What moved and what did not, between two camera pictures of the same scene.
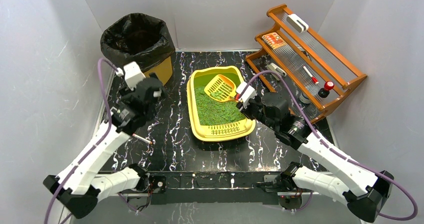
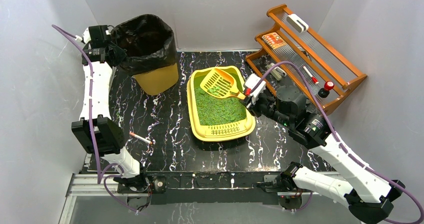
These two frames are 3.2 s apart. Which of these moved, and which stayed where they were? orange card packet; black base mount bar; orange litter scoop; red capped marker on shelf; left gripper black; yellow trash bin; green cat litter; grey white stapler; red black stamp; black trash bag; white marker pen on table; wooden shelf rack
Moved: left gripper black; black trash bag; yellow trash bin; orange litter scoop
Stayed: black base mount bar; green cat litter; wooden shelf rack; orange card packet; white marker pen on table; red black stamp; red capped marker on shelf; grey white stapler
